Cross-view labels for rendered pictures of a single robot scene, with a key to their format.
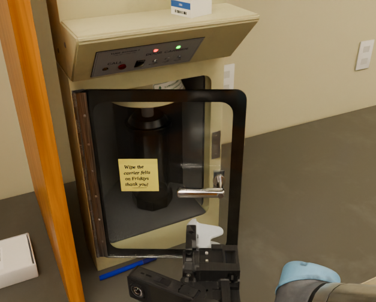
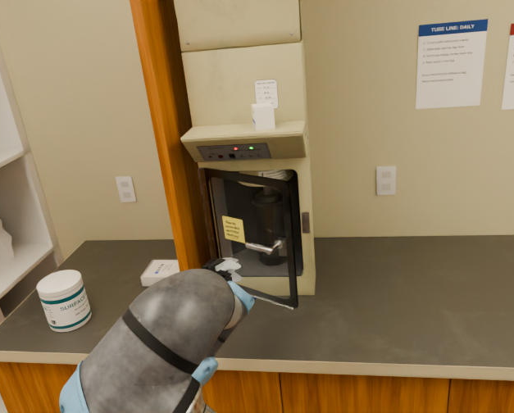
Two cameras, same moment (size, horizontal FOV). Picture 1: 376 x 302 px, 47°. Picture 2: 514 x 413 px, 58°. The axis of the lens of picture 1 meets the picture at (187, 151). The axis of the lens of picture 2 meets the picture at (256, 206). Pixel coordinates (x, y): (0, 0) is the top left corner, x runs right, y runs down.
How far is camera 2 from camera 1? 0.75 m
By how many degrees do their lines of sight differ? 33
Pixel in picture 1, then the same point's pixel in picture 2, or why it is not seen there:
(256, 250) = (329, 316)
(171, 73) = (265, 165)
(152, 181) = (240, 235)
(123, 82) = (231, 167)
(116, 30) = (205, 135)
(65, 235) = (181, 255)
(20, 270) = not seen: hidden behind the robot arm
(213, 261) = not seen: hidden behind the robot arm
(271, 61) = (439, 168)
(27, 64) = (160, 149)
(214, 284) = not seen: hidden behind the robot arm
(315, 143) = (472, 255)
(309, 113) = (493, 227)
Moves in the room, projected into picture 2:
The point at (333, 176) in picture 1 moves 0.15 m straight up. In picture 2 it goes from (457, 285) to (461, 243)
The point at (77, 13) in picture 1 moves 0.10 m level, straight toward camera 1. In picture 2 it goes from (202, 123) to (184, 132)
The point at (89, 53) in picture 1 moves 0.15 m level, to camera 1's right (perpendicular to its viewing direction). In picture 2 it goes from (193, 147) to (237, 152)
